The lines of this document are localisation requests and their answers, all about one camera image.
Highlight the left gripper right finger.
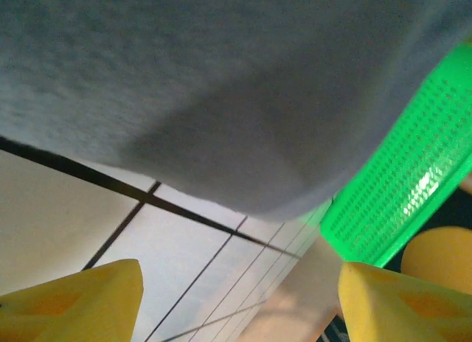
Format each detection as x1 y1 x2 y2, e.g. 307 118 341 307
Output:
338 261 472 342

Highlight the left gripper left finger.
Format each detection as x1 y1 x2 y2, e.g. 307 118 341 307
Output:
0 258 145 342

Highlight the green plastic basket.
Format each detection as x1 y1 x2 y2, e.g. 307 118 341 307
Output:
300 38 472 269

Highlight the grey t-shirt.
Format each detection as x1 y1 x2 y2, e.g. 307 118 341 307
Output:
0 0 472 225

